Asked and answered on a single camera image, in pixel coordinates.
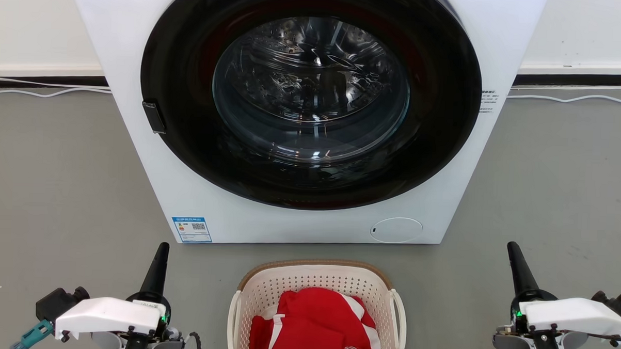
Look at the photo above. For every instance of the white front-load washing machine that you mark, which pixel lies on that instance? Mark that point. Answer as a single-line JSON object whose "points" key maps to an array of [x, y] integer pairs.
{"points": [[119, 38]]}

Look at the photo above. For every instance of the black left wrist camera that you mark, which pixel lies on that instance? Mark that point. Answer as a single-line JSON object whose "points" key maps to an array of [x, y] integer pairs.
{"points": [[58, 302]]}

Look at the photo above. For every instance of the black round washer door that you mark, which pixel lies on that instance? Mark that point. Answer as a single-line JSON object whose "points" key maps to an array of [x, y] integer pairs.
{"points": [[180, 139]]}

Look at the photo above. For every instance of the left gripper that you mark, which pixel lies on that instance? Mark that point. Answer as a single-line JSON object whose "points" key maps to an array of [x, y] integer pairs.
{"points": [[173, 340]]}

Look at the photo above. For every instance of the stainless steel washer drum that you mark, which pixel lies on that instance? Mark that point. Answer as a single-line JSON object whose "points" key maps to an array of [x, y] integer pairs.
{"points": [[309, 66]]}

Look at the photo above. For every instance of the red and white garment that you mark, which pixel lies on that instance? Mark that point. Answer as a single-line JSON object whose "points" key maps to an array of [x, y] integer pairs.
{"points": [[310, 324]]}

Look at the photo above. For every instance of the round white filter cover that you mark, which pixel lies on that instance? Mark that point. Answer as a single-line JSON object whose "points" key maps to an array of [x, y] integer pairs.
{"points": [[396, 230]]}

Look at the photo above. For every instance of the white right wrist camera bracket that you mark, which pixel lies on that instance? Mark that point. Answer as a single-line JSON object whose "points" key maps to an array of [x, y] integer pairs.
{"points": [[574, 314]]}

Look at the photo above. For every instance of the black baseboard strip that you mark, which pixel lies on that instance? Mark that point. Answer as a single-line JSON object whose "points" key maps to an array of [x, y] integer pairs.
{"points": [[577, 80], [35, 81]]}

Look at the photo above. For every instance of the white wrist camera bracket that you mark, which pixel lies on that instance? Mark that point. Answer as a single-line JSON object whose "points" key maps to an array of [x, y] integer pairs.
{"points": [[574, 314], [106, 314]]}

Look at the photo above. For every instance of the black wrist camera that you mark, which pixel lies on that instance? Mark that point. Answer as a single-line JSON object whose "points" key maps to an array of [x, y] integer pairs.
{"points": [[58, 302], [618, 304]]}

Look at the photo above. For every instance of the cream plastic laundry basket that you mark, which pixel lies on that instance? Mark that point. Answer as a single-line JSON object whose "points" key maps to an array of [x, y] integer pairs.
{"points": [[312, 275]]}

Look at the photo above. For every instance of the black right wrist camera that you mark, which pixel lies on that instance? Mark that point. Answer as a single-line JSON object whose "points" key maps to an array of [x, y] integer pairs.
{"points": [[618, 304]]}

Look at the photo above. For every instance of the small printed text sticker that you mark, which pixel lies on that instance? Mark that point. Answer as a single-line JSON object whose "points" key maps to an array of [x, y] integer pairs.
{"points": [[488, 101]]}

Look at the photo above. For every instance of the blue energy label sticker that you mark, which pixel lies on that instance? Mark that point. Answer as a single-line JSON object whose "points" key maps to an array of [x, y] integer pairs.
{"points": [[192, 230]]}

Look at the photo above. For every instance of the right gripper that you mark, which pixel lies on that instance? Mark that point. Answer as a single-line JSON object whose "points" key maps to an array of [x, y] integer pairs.
{"points": [[513, 347]]}

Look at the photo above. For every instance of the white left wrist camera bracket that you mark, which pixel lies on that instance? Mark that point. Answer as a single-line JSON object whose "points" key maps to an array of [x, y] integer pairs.
{"points": [[106, 314]]}

